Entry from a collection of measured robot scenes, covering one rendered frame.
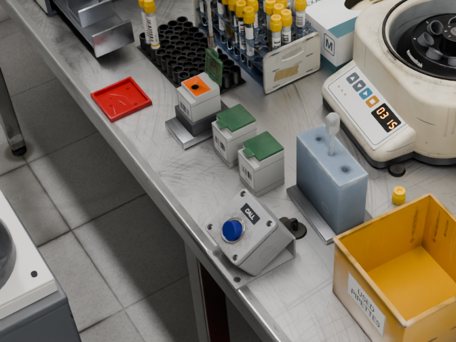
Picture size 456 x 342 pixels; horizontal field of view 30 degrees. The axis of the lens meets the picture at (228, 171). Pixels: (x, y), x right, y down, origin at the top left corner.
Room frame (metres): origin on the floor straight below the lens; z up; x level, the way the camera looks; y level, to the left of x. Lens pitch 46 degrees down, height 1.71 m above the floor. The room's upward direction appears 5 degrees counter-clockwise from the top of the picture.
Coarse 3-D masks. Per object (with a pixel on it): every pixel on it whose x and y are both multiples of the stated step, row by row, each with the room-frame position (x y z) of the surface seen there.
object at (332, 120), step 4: (328, 116) 0.71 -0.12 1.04; (332, 116) 0.71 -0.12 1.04; (336, 116) 0.71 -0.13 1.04; (328, 120) 0.71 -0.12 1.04; (332, 120) 0.71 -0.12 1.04; (336, 120) 0.71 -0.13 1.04; (328, 124) 0.71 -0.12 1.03; (332, 124) 0.71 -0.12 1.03; (336, 124) 0.71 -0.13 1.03; (328, 128) 0.71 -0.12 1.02; (332, 128) 0.71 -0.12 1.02; (336, 128) 0.71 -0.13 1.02; (328, 132) 0.71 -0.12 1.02; (332, 132) 0.71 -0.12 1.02; (336, 132) 0.71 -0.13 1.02
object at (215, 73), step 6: (210, 54) 0.90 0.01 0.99; (216, 54) 0.90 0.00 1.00; (210, 60) 0.90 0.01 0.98; (216, 60) 0.89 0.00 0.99; (210, 66) 0.90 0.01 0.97; (216, 66) 0.89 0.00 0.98; (222, 66) 0.88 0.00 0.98; (210, 72) 0.90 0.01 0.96; (216, 72) 0.89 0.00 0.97; (222, 72) 0.88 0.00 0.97; (210, 78) 0.90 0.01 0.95; (216, 78) 0.89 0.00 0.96
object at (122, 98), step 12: (120, 84) 0.99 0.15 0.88; (132, 84) 0.99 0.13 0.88; (96, 96) 0.97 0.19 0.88; (108, 96) 0.97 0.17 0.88; (120, 96) 0.96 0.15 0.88; (132, 96) 0.96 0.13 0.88; (144, 96) 0.95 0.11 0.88; (108, 108) 0.94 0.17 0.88; (120, 108) 0.94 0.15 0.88; (132, 108) 0.93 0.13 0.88
